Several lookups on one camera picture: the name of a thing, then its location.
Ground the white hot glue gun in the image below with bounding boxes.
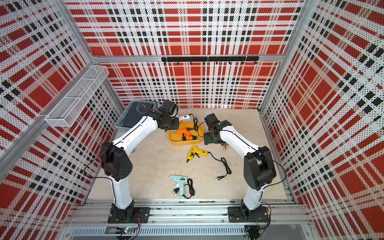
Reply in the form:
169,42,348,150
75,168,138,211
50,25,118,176
179,114,200,132

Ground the orange hot glue gun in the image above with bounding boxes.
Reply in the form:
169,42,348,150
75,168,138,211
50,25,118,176
173,128,197,141

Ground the yellow storage box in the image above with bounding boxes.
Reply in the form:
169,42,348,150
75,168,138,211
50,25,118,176
168,122,204,146

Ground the yellow hot glue gun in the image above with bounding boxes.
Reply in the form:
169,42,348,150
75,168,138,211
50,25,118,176
186,146,232,181

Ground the light blue hot glue gun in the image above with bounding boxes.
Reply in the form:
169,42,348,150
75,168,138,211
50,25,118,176
169,175,196,199

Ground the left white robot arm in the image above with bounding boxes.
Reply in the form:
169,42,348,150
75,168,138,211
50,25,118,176
101,100,190,221

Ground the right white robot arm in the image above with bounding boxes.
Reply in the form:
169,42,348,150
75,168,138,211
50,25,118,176
204,114,277,216

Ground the blue-grey plastic basket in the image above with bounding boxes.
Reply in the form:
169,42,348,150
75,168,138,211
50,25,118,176
114,100,156,133

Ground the green circuit board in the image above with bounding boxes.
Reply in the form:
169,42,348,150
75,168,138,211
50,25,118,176
116,227,132,235

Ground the black wall hook rail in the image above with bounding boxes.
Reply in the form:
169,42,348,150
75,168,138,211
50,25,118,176
161,56,260,64

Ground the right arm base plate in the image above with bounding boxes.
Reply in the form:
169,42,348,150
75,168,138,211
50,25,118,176
228,206,269,223

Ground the white wire mesh shelf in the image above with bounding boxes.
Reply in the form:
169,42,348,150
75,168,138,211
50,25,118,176
45,65,108,128

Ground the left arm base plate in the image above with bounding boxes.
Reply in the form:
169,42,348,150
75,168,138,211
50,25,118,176
108,207,151,224

